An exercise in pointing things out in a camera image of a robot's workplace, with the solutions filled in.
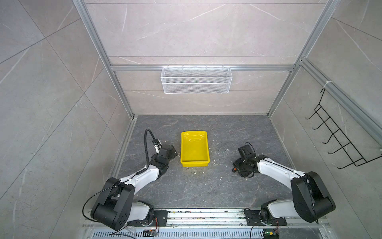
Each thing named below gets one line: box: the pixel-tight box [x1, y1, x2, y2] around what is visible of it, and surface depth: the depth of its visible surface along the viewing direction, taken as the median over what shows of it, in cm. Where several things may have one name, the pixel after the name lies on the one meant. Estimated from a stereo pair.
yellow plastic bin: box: [180, 130, 211, 168], surface depth 100 cm
